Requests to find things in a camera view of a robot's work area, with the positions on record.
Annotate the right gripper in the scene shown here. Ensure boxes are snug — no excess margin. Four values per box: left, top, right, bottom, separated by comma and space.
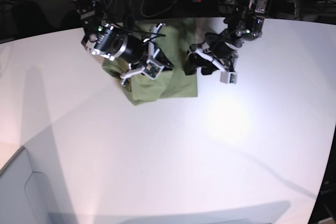
120, 23, 174, 86

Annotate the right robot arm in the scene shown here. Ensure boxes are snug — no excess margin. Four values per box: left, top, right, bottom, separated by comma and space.
75, 0, 174, 85

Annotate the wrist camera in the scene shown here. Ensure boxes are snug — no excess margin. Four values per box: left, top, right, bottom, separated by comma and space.
220, 71, 238, 84
142, 60, 164, 80

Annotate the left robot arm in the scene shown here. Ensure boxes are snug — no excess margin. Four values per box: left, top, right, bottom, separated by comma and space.
184, 0, 270, 78

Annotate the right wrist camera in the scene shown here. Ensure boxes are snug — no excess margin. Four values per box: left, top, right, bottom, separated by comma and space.
142, 60, 164, 80

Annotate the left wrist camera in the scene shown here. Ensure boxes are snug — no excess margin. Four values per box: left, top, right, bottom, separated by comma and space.
220, 71, 238, 84

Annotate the grey panel at table corner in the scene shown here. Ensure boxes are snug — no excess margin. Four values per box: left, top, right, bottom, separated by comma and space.
1, 147, 78, 223

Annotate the grey cable on floor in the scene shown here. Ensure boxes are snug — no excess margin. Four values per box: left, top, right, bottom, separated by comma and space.
104, 0, 179, 20

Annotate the green T-shirt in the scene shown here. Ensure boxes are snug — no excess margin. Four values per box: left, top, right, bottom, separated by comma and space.
101, 17, 200, 106

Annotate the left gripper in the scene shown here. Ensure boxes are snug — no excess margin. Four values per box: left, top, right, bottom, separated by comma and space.
184, 35, 238, 75

